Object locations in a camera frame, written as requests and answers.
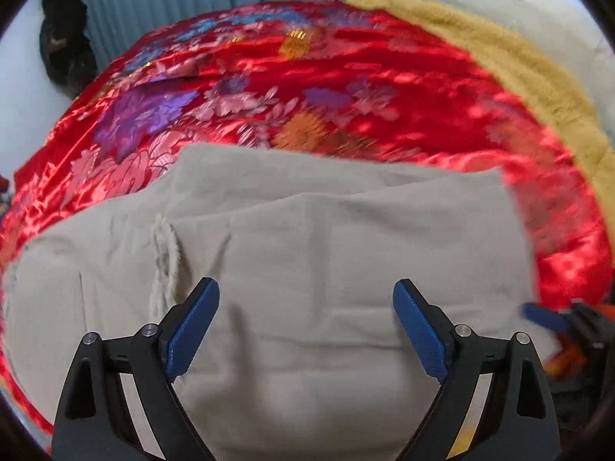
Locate yellow dotted fleece blanket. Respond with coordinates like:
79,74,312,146
343,0,615,202

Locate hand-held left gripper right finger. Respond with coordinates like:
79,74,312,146
392,279,560,461

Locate khaki pants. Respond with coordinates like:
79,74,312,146
2,143,560,461

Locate dark hanging clothes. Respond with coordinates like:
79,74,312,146
38,0,99,99

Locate blue grey curtain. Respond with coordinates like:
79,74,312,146
58,0,327,75

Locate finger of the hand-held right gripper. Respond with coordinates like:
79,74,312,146
523,302,575,333

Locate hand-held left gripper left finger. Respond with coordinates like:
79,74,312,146
50,277,222,461

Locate red floral satin bedspread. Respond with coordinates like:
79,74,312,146
0,0,615,438

